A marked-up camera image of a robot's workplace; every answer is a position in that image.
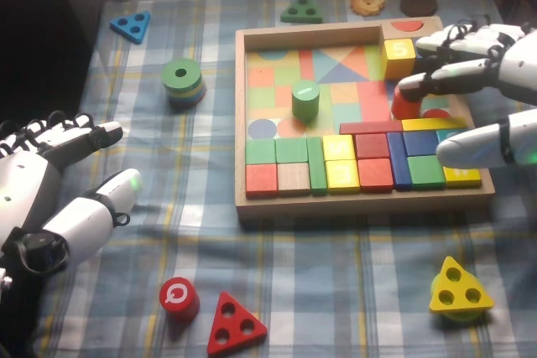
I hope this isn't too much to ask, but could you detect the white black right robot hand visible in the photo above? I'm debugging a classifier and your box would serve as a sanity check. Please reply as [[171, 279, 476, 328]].
[[396, 16, 537, 171]]

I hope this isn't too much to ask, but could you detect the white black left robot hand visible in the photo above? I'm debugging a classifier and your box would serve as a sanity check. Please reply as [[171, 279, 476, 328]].
[[0, 109, 143, 276]]

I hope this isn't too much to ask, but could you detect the red cylinder with X mark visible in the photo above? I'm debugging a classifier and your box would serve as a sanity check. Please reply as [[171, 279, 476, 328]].
[[390, 83, 425, 121]]

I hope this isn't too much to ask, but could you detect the brown round toy cookie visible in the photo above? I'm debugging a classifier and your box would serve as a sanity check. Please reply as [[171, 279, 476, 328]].
[[399, 0, 438, 18]]

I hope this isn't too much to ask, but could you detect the yellow S cube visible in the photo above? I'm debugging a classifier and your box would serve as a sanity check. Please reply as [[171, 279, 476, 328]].
[[380, 38, 417, 80]]

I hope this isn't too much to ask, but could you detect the red cylinder with Q mark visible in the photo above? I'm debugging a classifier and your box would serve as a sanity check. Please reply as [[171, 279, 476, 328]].
[[159, 277, 201, 322]]

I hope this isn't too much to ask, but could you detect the beige toy cookie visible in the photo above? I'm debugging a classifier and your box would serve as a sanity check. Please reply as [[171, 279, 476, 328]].
[[350, 0, 387, 18]]

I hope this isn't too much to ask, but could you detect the red triangle with three holes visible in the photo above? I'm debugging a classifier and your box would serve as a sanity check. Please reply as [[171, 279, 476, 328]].
[[206, 291, 269, 357]]

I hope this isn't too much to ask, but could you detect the blue triangle with three holes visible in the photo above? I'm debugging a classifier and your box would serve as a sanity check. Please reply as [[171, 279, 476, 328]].
[[108, 10, 151, 45]]

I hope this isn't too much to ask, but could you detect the wooden puzzle tray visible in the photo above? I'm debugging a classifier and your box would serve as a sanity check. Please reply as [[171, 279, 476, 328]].
[[233, 16, 496, 220]]

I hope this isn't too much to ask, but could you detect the green cylinder with minus mark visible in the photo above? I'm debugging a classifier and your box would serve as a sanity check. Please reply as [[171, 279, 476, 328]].
[[291, 80, 322, 122]]

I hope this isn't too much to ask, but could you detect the green triangle with three holes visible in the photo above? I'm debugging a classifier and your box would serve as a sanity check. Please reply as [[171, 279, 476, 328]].
[[279, 0, 324, 24]]

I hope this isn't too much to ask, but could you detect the blue plaid tablecloth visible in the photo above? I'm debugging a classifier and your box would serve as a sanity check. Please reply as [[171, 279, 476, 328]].
[[33, 0, 537, 358]]

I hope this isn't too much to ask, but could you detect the yellow triangle with three holes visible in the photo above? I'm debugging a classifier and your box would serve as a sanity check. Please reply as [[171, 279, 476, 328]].
[[428, 255, 495, 314]]

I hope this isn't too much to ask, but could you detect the blue wooden ring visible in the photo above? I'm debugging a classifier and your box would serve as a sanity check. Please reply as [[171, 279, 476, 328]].
[[167, 85, 208, 111]]

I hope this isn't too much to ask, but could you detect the yellow wooden ring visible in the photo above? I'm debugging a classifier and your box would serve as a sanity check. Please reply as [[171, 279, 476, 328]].
[[164, 80, 206, 101]]

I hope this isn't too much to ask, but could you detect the green wooden ring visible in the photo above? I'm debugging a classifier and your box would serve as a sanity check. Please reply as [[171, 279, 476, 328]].
[[160, 58, 203, 95]]

